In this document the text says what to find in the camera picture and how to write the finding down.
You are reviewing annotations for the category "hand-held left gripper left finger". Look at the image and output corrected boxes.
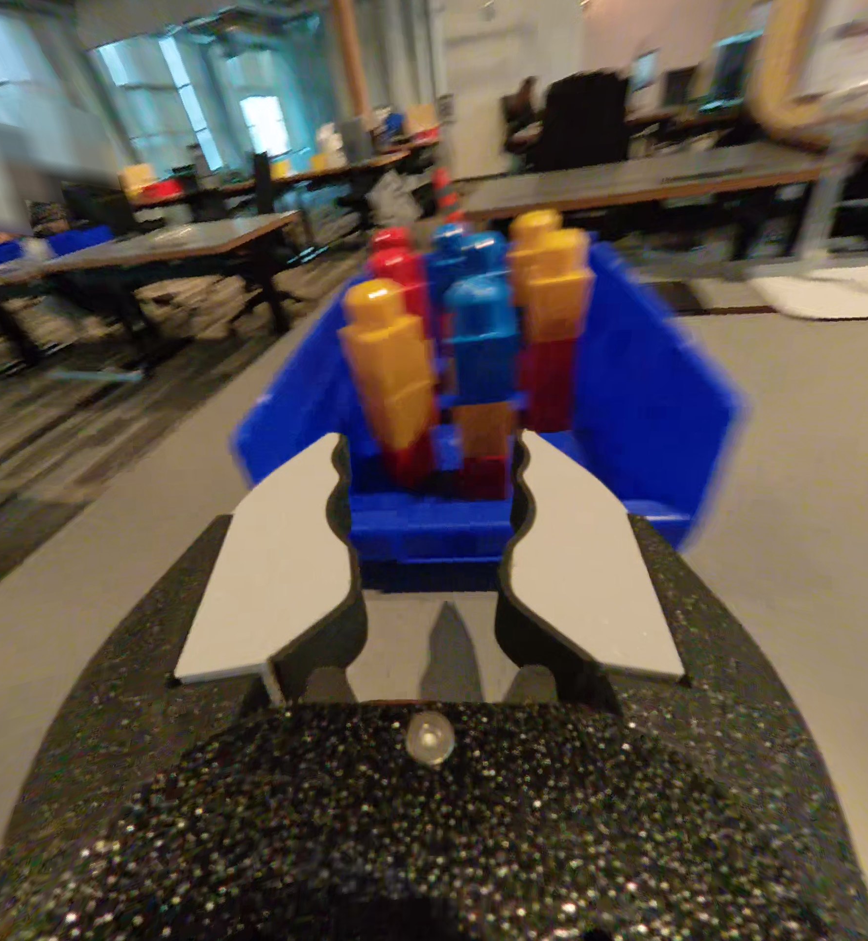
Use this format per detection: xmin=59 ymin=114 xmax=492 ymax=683
xmin=173 ymin=432 xmax=367 ymax=707

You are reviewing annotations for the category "black office chair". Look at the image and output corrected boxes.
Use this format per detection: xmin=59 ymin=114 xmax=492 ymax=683
xmin=537 ymin=70 xmax=629 ymax=173

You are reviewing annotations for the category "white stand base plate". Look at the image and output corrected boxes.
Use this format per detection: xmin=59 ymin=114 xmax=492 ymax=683
xmin=753 ymin=263 xmax=868 ymax=322

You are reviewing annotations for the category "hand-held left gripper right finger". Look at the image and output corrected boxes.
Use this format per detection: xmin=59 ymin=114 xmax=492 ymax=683
xmin=496 ymin=430 xmax=686 ymax=688

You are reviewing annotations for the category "orange traffic cone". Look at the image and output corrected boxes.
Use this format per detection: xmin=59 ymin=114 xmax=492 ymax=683
xmin=434 ymin=168 xmax=466 ymax=222

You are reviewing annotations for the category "blue mega block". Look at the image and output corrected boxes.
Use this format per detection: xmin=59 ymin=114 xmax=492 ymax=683
xmin=445 ymin=275 xmax=521 ymax=407

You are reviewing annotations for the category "cluster of block towers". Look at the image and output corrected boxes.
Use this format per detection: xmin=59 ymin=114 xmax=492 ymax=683
xmin=366 ymin=209 xmax=597 ymax=435

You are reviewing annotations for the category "blue plastic bin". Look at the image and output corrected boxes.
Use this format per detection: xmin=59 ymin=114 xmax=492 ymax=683
xmin=230 ymin=239 xmax=747 ymax=582

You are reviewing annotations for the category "background desk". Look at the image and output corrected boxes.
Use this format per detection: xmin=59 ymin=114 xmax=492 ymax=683
xmin=0 ymin=212 xmax=303 ymax=369
xmin=463 ymin=143 xmax=828 ymax=225

